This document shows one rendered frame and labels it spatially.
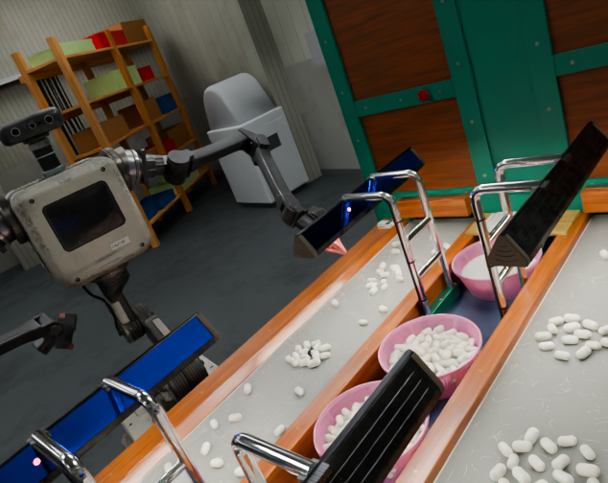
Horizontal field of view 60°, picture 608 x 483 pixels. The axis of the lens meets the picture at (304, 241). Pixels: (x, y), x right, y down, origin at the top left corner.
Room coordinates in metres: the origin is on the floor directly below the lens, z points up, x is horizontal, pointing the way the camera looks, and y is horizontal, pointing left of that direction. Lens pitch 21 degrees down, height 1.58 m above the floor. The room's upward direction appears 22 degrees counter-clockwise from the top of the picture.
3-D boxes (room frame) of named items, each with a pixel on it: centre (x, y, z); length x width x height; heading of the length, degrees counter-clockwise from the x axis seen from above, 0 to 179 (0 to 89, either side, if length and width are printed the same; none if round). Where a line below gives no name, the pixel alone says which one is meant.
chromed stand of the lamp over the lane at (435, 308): (1.45, -0.27, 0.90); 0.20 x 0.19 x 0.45; 131
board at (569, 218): (1.56, -0.70, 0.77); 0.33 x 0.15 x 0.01; 41
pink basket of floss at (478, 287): (1.41, -0.53, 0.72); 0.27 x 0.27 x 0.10
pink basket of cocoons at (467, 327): (1.12, -0.20, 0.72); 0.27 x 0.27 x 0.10
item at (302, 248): (1.51, -0.22, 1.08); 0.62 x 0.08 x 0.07; 131
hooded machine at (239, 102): (5.90, 0.12, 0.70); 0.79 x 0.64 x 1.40; 29
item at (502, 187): (1.15, -0.53, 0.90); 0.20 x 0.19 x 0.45; 131
